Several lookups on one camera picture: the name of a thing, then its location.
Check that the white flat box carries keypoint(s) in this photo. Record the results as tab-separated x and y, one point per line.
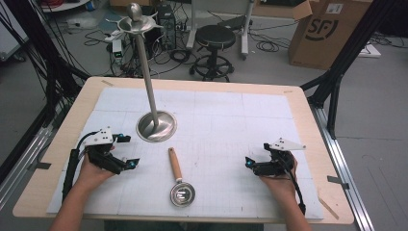
370	50

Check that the large brown cardboard box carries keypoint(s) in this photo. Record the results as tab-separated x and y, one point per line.
327	35

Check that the black round stool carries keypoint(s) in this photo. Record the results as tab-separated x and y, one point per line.
215	38

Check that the person's left hand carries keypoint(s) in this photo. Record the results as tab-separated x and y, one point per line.
93	174

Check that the aluminium rail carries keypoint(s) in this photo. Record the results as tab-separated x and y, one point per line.
22	154
343	166

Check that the thin wooden stick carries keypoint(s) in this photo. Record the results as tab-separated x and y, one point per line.
328	208

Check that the white power strip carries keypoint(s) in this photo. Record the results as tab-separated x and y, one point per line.
113	36

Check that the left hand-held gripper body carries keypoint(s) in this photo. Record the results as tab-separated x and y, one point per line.
102	157

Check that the black computer tower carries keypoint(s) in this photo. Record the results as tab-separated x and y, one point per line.
166	25

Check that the white metal frame stand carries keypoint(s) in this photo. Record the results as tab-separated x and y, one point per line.
245	29

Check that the white device with green display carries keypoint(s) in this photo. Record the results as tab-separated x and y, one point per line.
117	51

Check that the black tape piece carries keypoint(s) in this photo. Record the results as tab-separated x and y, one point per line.
43	166
337	182

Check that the silver metal hanging stand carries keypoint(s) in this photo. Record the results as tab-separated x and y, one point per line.
147	73

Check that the white grid mat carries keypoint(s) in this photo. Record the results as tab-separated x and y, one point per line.
208	128

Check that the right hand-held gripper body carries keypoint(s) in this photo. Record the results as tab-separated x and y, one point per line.
275	163

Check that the person's right hand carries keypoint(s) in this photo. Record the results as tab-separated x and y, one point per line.
280	186

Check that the black metal frame post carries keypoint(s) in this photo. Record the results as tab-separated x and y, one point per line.
38	48
343	64

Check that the open brown cardboard box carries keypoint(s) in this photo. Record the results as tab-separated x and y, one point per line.
282	8

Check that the person's dark clothing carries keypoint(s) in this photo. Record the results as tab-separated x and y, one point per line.
183	225

